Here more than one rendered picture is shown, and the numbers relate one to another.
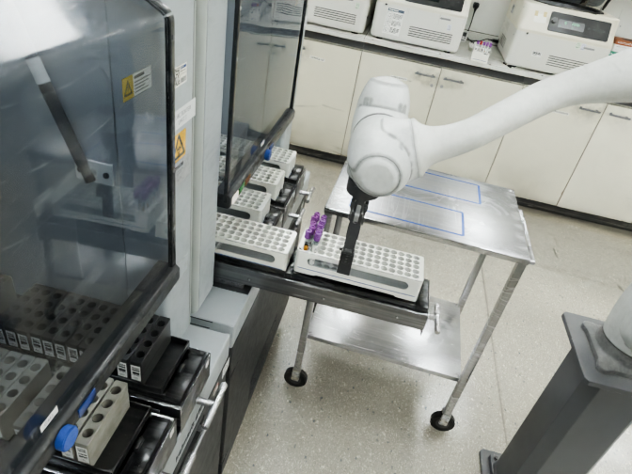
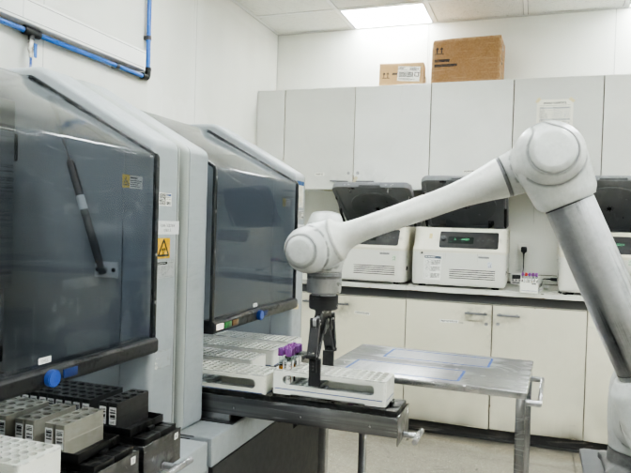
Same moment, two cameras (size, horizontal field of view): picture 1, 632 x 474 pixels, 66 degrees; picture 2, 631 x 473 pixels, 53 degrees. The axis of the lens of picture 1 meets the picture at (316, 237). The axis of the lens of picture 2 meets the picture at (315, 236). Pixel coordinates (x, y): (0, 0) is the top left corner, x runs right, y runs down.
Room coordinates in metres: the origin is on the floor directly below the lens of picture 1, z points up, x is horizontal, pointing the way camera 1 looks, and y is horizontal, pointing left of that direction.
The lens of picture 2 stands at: (-0.62, -0.45, 1.26)
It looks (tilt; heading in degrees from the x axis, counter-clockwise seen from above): 1 degrees down; 14
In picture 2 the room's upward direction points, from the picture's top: 2 degrees clockwise
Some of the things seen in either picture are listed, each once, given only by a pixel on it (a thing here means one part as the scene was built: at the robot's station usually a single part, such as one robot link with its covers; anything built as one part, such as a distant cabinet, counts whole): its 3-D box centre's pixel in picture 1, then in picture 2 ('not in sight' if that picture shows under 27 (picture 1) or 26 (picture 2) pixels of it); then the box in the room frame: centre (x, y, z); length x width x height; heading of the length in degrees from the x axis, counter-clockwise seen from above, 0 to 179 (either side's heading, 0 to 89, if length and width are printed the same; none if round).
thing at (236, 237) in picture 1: (232, 238); (223, 376); (0.98, 0.20, 0.83); 0.30 x 0.10 x 0.06; 85
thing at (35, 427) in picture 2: not in sight; (51, 427); (0.43, 0.33, 0.85); 0.12 x 0.02 x 0.06; 174
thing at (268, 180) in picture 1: (232, 175); (237, 352); (1.29, 0.28, 0.83); 0.30 x 0.10 x 0.06; 85
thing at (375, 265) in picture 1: (359, 263); (332, 383); (0.95, -0.11, 0.85); 0.30 x 0.10 x 0.06; 85
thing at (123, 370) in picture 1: (139, 347); (120, 408); (0.58, 0.27, 0.85); 0.12 x 0.02 x 0.06; 173
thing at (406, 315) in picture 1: (300, 273); (283, 404); (0.96, 0.02, 0.78); 0.73 x 0.14 x 0.09; 85
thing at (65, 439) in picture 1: (66, 437); (52, 378); (0.32, 0.25, 0.98); 0.03 x 0.01 x 0.03; 175
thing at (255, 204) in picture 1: (213, 199); (214, 361); (1.14, 0.29, 0.83); 0.30 x 0.10 x 0.06; 85
